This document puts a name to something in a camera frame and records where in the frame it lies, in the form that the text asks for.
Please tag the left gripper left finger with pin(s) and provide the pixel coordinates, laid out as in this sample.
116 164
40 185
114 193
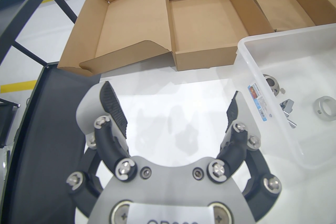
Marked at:
107 141

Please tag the deep clear plastic tray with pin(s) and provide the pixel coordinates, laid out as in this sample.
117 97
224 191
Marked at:
304 78

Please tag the small metal shaft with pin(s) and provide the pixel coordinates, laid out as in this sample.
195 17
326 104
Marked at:
286 106

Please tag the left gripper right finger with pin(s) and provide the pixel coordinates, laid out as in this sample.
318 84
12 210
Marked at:
237 146

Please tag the metal bush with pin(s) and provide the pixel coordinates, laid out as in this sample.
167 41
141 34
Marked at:
273 84

